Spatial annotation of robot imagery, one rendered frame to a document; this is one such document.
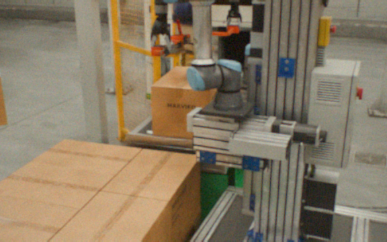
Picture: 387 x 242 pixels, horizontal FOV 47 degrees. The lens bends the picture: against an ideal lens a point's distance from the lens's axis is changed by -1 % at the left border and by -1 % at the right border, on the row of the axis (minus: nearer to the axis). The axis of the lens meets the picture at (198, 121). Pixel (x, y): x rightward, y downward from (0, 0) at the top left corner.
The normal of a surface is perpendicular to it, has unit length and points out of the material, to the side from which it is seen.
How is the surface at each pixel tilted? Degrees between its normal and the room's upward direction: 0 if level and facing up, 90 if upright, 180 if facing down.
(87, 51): 90
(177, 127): 90
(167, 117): 90
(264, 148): 90
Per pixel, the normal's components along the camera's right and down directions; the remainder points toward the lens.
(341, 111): -0.37, 0.32
